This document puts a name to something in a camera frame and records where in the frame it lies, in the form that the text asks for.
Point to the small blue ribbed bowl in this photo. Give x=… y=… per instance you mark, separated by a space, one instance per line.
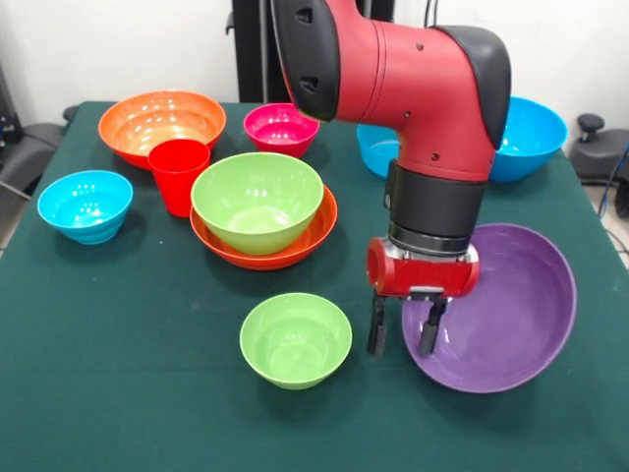
x=83 y=206

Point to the orange bowl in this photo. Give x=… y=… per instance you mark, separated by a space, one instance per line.
x=265 y=260
x=137 y=123

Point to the red cup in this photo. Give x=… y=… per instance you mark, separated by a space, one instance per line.
x=172 y=177

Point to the black pedestal leg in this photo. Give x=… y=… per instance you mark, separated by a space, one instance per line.
x=599 y=152
x=29 y=147

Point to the small green bowl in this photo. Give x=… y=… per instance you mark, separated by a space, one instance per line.
x=295 y=344

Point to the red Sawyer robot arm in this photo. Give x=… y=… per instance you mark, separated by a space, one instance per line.
x=417 y=74

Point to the large green bowl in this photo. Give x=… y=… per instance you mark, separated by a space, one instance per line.
x=255 y=211

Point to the translucent blue straight-sided bowl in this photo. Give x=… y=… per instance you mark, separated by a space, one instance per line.
x=376 y=152

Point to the dark green tablecloth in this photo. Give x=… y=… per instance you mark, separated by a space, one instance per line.
x=147 y=344

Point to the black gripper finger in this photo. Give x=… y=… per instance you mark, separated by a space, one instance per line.
x=377 y=329
x=430 y=334

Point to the purple bowl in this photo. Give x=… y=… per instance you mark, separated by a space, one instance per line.
x=516 y=319

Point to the large blue bowl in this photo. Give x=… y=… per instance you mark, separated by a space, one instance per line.
x=535 y=142

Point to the pink bowl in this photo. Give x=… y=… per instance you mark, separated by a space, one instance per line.
x=275 y=133

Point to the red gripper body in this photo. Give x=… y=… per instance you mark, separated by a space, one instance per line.
x=427 y=277

